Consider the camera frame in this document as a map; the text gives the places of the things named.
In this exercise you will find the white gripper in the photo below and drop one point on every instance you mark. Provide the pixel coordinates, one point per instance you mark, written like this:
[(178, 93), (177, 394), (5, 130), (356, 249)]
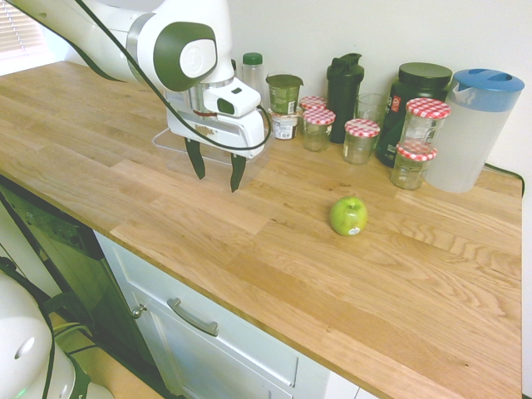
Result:
[(232, 133)]

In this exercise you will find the green apple with sticker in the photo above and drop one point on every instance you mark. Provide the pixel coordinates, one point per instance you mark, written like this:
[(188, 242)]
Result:
[(347, 214)]

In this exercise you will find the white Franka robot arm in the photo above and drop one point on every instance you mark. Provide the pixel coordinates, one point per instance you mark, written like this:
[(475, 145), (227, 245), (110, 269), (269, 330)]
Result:
[(124, 25)]

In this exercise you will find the clear plastic container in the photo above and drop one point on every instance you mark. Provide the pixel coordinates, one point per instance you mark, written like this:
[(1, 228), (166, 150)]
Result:
[(257, 166)]

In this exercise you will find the white and brown yogurt pot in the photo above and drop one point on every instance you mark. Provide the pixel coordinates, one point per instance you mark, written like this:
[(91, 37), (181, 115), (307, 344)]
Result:
[(284, 126)]

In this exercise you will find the green plastic pot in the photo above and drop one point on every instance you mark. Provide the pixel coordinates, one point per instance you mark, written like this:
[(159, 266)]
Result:
[(284, 93)]

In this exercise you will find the glass jar red checked lid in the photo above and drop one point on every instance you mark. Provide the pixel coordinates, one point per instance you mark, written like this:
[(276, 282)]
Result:
[(318, 131), (312, 102), (361, 143)]

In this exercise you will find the clear bottle with green cap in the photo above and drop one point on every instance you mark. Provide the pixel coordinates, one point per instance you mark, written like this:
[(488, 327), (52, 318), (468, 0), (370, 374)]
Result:
[(252, 59)]

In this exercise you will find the white drawer front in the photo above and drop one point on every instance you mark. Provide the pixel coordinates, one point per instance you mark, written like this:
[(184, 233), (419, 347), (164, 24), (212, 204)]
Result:
[(145, 274)]

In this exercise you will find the black shaker bottle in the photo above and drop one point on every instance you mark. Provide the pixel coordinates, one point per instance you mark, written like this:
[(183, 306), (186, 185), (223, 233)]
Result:
[(344, 95)]

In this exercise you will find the silver cabinet knob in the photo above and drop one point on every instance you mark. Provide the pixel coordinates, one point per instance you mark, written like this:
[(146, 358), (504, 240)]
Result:
[(138, 311)]

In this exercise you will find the clear drinking glass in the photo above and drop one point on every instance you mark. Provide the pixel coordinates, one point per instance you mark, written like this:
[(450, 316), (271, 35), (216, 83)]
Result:
[(371, 106)]

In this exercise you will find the dark dishwasher front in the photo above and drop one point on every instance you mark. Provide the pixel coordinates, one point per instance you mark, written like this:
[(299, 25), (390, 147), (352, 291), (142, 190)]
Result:
[(62, 249)]

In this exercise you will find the short jar red checked lid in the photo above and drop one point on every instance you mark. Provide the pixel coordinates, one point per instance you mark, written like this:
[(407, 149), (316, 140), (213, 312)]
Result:
[(409, 172)]

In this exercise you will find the white cabinet door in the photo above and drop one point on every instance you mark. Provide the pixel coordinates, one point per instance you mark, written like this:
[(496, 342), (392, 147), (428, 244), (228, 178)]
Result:
[(199, 367)]

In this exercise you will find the tall jar red checked lid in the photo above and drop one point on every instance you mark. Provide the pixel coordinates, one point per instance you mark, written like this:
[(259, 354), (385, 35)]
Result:
[(424, 124)]

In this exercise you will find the black protein powder tub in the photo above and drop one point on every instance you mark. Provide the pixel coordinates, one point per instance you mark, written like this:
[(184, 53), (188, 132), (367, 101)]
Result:
[(420, 83)]

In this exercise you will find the white window blind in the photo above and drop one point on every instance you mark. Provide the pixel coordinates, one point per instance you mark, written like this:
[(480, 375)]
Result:
[(16, 29)]

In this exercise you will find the frosted pitcher with blue lid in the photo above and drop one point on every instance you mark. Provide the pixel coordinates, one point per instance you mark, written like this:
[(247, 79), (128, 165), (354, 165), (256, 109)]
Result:
[(469, 137)]

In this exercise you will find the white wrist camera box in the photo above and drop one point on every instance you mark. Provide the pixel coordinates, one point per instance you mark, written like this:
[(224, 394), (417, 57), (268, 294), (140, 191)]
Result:
[(245, 97)]

